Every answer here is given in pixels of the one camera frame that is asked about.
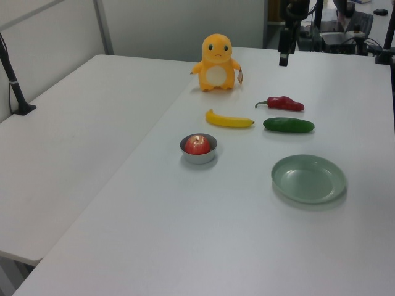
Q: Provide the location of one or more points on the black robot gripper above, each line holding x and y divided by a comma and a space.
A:
284, 40

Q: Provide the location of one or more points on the red apple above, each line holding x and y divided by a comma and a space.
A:
197, 145

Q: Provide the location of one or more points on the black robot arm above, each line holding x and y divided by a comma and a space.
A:
296, 9

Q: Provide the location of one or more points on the grey bowl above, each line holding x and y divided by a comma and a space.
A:
199, 158

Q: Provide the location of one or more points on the red chili pepper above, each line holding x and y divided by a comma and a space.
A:
285, 103

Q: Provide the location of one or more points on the paper tag on toy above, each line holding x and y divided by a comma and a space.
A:
240, 78

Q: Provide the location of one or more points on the wooden cabinet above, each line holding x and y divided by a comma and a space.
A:
276, 10

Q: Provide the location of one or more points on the black vertical pole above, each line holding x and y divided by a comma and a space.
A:
318, 15

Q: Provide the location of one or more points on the black electronic box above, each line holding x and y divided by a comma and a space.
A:
338, 41

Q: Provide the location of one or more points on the green cucumber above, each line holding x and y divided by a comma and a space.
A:
288, 125

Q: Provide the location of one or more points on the orange dragon plush toy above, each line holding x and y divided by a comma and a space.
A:
217, 61

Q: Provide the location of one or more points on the yellow banana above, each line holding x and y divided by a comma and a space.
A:
228, 121

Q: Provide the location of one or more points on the black clamped stand pole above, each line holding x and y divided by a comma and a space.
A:
385, 56

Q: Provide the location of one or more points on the black computer mouse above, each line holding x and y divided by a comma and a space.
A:
380, 12

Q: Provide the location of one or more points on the green plate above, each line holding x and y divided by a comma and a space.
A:
308, 179

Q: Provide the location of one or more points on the grey metal partition post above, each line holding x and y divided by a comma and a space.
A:
103, 27

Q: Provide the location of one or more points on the black camera stand with base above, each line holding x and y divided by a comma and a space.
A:
15, 89

